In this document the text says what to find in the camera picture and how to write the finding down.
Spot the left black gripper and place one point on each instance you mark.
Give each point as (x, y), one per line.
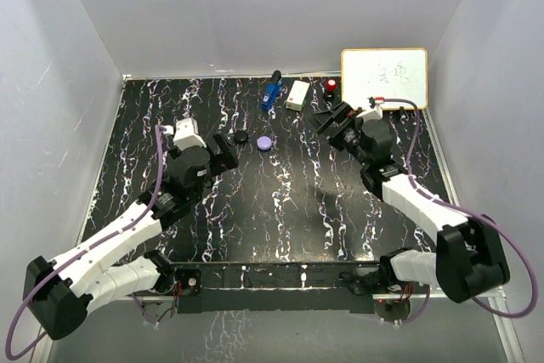
(225, 160)

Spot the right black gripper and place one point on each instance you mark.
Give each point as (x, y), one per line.
(340, 113)

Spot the black earbud charging case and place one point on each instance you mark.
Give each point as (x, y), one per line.
(241, 137)

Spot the purple round earbud case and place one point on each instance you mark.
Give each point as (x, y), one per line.
(264, 143)

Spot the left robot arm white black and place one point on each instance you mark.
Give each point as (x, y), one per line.
(63, 291)

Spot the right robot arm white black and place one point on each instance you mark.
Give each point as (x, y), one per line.
(468, 258)

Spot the red emergency button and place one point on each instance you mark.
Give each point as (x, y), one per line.
(330, 90)

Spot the white rectangular box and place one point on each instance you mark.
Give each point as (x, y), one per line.
(296, 98)

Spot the blue black tool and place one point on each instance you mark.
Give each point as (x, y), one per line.
(273, 88)

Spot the black front base bar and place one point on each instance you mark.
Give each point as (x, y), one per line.
(296, 286)

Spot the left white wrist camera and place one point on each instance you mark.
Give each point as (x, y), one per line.
(185, 133)

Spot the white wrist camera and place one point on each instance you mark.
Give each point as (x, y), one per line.
(374, 110)
(185, 133)

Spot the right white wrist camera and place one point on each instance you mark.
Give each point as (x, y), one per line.
(374, 110)

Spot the white board wooden frame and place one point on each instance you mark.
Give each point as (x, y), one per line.
(391, 73)

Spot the aluminium frame rail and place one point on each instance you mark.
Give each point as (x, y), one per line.
(319, 325)

